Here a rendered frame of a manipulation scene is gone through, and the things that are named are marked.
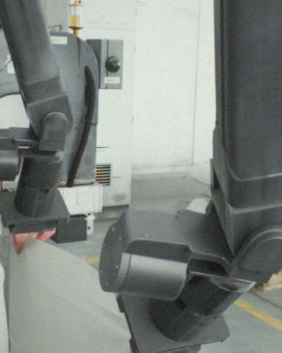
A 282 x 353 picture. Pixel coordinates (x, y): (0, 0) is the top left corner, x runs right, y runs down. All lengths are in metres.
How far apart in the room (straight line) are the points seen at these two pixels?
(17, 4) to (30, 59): 0.07
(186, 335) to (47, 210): 0.42
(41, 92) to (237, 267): 0.44
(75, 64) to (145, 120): 4.69
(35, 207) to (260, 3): 0.62
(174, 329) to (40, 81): 0.40
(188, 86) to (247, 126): 5.59
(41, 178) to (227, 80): 0.53
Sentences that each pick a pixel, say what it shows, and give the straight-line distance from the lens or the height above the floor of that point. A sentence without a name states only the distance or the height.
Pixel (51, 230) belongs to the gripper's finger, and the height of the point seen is 1.04.
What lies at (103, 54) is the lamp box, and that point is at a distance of 1.16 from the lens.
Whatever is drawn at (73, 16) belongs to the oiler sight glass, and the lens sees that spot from 1.15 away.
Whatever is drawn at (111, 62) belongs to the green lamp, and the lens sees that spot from 1.15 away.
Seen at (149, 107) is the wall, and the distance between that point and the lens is 5.83.
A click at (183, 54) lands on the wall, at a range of 5.98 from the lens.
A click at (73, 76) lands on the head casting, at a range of 1.14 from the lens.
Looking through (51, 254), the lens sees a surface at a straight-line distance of 0.98.
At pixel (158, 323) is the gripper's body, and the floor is 1.06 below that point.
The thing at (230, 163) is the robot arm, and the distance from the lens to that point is 0.45.
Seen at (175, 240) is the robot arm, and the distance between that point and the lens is 0.50.
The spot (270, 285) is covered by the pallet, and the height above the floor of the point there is 0.03.
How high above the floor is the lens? 1.31
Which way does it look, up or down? 10 degrees down
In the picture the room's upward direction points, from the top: 2 degrees clockwise
